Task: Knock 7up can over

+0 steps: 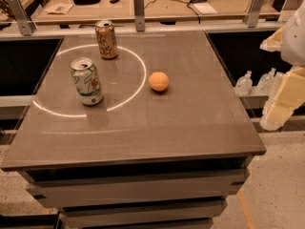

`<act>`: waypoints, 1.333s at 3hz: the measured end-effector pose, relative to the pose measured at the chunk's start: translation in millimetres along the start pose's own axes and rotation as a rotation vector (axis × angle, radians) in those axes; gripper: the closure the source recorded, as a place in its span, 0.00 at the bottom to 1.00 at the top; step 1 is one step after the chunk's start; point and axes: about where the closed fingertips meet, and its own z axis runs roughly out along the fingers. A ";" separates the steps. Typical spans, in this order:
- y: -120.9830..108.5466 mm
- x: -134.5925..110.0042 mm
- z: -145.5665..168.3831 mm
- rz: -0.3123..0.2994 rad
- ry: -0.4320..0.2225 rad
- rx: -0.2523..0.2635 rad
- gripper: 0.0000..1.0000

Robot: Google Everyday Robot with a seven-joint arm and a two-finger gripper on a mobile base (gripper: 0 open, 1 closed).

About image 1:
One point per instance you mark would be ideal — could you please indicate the gold LaCroix can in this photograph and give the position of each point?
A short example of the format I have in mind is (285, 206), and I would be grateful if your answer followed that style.
(106, 39)

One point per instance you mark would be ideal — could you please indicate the grey metal bracket left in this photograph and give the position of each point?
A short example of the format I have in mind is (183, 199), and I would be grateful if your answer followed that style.
(25, 25)

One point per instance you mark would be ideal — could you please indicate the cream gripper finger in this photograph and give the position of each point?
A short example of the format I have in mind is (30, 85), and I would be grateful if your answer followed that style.
(285, 96)
(273, 42)

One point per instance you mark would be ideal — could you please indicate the white green 7up can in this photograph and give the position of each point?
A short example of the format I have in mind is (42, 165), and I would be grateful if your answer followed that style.
(86, 81)

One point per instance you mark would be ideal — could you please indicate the clear plastic bottle left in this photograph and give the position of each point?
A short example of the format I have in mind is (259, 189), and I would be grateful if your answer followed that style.
(244, 84)

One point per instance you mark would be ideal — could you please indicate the brown paper card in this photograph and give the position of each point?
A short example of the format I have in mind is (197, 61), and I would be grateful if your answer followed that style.
(59, 8)

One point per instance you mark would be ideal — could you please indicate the white paper sheet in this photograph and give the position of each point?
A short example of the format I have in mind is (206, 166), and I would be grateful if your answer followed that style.
(205, 8)

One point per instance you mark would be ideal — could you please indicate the black flat object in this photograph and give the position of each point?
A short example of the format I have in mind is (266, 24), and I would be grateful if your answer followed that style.
(86, 2)

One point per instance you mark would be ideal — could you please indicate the orange ball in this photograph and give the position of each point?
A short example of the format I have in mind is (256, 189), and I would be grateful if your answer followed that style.
(159, 81)

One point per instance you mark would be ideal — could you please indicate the small black device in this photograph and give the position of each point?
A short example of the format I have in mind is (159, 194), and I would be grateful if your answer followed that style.
(114, 1)

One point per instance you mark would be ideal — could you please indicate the grey metal bracket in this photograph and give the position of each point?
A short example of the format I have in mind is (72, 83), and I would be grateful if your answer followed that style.
(25, 25)
(251, 19)
(139, 15)

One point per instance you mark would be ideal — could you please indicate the grey drawer cabinet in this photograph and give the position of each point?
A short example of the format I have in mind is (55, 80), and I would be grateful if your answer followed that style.
(161, 195)

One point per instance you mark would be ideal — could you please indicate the grey metal bracket middle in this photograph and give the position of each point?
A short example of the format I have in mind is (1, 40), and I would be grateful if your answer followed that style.
(139, 15)

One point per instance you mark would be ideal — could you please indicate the clear plastic bottle right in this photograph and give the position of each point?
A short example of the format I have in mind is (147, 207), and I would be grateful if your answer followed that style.
(265, 81)

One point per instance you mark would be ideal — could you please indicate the grey metal bracket right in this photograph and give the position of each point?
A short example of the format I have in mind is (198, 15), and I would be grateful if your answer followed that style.
(251, 19)

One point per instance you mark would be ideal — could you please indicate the clear plastic bottle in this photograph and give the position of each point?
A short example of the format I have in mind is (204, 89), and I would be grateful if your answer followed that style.
(265, 81)
(244, 84)

